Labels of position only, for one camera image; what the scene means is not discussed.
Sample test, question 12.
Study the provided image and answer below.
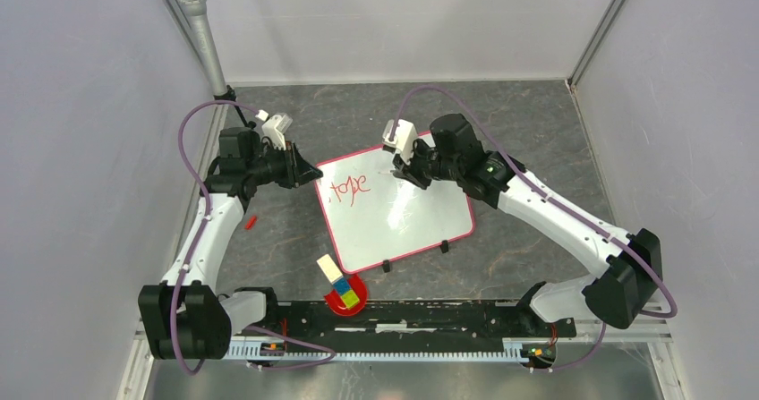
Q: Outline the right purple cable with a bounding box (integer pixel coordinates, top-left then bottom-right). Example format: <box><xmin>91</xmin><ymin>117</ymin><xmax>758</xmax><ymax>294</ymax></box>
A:
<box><xmin>388</xmin><ymin>85</ymin><xmax>679</xmax><ymax>373</ymax></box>

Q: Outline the white toy brick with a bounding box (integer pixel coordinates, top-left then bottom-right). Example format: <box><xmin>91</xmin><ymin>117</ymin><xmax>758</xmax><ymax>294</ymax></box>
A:
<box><xmin>317</xmin><ymin>254</ymin><xmax>344</xmax><ymax>285</ymax></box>

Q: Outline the silver microphone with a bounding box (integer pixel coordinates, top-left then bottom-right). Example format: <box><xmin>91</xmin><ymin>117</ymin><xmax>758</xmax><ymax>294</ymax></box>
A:
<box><xmin>178</xmin><ymin>0</ymin><xmax>227</xmax><ymax>97</ymax></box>

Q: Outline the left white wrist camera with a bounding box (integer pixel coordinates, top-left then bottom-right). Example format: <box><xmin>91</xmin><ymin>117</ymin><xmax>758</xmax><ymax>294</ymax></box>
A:
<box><xmin>261</xmin><ymin>113</ymin><xmax>293</xmax><ymax>150</ymax></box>

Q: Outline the pink framed whiteboard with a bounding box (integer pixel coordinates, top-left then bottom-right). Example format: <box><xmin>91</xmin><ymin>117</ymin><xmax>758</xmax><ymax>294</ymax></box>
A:
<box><xmin>315</xmin><ymin>146</ymin><xmax>475</xmax><ymax>274</ymax></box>

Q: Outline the red marker cap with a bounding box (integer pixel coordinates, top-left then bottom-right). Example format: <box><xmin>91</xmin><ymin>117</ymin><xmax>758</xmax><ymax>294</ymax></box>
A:
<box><xmin>244</xmin><ymin>216</ymin><xmax>258</xmax><ymax>230</ymax></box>

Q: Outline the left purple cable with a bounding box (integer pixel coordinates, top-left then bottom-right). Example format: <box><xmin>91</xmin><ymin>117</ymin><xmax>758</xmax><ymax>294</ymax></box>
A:
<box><xmin>170</xmin><ymin>100</ymin><xmax>337</xmax><ymax>377</ymax></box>

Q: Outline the red curved toy base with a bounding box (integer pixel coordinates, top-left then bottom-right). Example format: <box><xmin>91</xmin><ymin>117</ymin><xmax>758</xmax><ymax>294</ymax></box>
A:
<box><xmin>324</xmin><ymin>273</ymin><xmax>368</xmax><ymax>317</ymax></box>

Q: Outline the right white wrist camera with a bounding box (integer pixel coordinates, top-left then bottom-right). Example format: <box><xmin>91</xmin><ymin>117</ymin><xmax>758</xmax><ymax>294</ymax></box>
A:
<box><xmin>382</xmin><ymin>119</ymin><xmax>419</xmax><ymax>165</ymax></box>

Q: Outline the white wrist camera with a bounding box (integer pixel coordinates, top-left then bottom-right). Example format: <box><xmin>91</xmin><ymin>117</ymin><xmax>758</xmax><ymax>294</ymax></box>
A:
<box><xmin>382</xmin><ymin>119</ymin><xmax>419</xmax><ymax>165</ymax></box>
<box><xmin>261</xmin><ymin>113</ymin><xmax>293</xmax><ymax>150</ymax></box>

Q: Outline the green toy brick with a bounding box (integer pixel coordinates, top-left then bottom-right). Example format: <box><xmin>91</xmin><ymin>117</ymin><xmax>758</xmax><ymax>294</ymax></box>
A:
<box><xmin>339</xmin><ymin>288</ymin><xmax>361</xmax><ymax>309</ymax></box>

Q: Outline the blue toy brick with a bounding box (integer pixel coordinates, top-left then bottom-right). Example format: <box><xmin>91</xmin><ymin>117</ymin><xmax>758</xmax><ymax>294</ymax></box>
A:
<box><xmin>332</xmin><ymin>277</ymin><xmax>352</xmax><ymax>295</ymax></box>

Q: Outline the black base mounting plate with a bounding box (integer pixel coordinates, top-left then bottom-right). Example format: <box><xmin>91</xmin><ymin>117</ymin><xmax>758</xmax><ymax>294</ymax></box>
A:
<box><xmin>258</xmin><ymin>300</ymin><xmax>576</xmax><ymax>353</ymax></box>

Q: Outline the purple cable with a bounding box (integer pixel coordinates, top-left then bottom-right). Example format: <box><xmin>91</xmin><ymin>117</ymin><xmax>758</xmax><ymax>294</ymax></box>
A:
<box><xmin>170</xmin><ymin>100</ymin><xmax>337</xmax><ymax>377</ymax></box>
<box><xmin>388</xmin><ymin>85</ymin><xmax>679</xmax><ymax>373</ymax></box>

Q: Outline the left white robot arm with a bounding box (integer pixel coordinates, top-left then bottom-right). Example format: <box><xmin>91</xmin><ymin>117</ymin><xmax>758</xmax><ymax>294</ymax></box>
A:
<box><xmin>138</xmin><ymin>127</ymin><xmax>323</xmax><ymax>362</ymax></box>

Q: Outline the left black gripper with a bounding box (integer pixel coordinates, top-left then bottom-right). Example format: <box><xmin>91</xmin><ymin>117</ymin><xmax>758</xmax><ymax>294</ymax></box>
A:
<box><xmin>246</xmin><ymin>140</ymin><xmax>323</xmax><ymax>190</ymax></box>

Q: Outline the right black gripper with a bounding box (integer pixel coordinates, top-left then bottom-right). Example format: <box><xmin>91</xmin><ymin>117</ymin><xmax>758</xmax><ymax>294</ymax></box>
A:
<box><xmin>393</xmin><ymin>137</ymin><xmax>462</xmax><ymax>191</ymax></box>

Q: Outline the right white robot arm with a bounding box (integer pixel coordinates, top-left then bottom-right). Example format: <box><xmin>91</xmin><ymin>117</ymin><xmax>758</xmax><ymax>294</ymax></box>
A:
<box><xmin>382</xmin><ymin>114</ymin><xmax>663</xmax><ymax>336</ymax></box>

